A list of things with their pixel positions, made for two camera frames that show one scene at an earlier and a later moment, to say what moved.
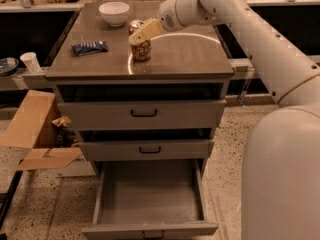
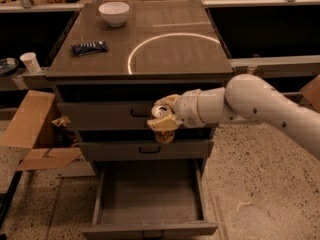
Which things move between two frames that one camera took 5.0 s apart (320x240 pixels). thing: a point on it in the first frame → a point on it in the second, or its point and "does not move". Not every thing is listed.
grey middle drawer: [150, 150] does not move
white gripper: [167, 18] → [187, 109]
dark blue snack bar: [90, 47] does not move
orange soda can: [139, 52] → [164, 136]
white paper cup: [31, 61] does not move
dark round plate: [8, 66] does not move
